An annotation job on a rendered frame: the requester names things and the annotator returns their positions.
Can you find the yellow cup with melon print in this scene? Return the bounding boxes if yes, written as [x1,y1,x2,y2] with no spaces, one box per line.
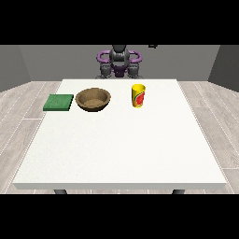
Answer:
[131,83,147,108]

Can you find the brown wooden bowl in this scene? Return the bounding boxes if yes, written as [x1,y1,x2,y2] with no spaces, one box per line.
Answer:
[75,88,112,113]

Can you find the green square pad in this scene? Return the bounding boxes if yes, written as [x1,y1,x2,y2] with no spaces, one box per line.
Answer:
[42,93,75,112]

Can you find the grey robot trunk purple rings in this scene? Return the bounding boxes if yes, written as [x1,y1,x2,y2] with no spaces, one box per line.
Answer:
[95,45,145,80]

